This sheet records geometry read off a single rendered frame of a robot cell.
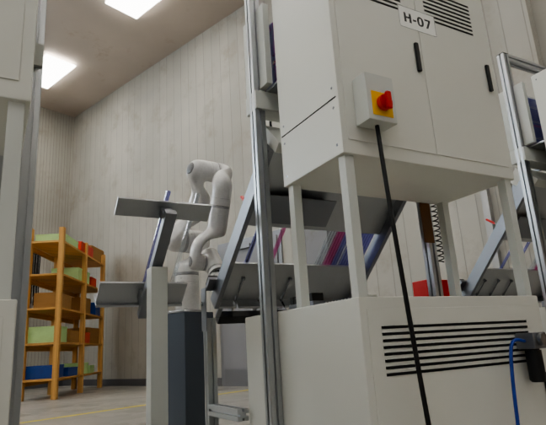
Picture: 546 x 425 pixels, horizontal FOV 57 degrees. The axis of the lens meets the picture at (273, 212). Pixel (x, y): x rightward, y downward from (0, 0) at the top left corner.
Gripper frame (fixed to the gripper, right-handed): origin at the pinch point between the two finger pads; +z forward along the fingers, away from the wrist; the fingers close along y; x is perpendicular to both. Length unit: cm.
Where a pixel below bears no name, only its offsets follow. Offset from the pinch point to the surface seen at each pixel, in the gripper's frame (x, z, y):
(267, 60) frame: 98, -12, 11
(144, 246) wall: -427, -633, -160
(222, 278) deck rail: 16.8, 7.7, 10.0
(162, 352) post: 3.3, 31.1, 36.0
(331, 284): 12.1, 5.1, -45.3
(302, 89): 98, 16, 10
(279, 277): 16.0, 5.1, -16.8
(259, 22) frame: 108, -26, 11
